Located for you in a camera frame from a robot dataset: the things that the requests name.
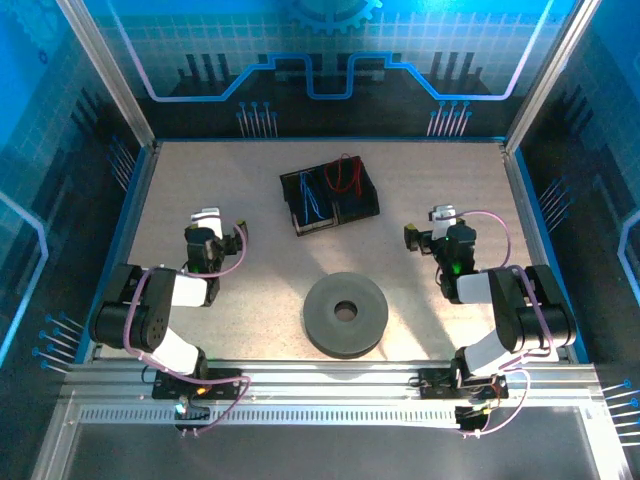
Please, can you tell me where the black connector box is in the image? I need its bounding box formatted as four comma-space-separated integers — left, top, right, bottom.
455, 405, 490, 434
173, 397, 211, 432

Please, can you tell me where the thin red cable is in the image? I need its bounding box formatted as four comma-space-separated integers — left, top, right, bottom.
323, 152, 365, 195

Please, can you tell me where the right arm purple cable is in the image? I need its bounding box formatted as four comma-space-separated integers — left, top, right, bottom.
449, 209, 556, 440

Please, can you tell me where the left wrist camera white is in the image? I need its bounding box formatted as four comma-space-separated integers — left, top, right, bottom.
191, 207, 224, 240

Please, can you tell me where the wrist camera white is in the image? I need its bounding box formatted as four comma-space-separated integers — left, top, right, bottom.
191, 207, 224, 240
427, 203, 459, 241

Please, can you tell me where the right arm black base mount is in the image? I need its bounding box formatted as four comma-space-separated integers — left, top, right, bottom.
417, 367, 510, 401

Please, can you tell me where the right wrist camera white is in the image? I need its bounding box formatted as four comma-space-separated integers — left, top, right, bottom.
427, 203, 459, 241

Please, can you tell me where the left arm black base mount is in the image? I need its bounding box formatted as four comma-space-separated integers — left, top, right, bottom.
151, 367, 245, 401

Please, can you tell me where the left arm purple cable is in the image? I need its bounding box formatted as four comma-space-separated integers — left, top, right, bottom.
122, 223, 252, 440

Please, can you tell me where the thin blue cable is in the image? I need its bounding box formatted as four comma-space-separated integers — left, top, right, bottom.
297, 172, 329, 221

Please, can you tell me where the aluminium front rail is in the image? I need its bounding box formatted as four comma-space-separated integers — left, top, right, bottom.
62, 359, 609, 409

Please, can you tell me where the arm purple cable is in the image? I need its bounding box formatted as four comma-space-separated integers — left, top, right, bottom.
122, 223, 252, 440
449, 209, 556, 440

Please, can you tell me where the blue table edge strip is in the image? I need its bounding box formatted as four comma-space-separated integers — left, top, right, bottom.
512, 147, 589, 364
82, 144, 154, 364

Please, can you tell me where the aluminium corner post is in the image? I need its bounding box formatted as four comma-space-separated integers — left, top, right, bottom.
54, 0, 159, 149
502, 0, 601, 154

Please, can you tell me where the grey cable spool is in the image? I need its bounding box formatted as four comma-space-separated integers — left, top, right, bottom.
302, 271, 390, 360

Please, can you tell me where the dark glossy front panel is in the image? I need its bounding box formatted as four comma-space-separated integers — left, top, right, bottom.
62, 422, 604, 480

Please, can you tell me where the white slotted cable duct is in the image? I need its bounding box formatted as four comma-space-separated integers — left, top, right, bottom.
78, 405, 599, 427

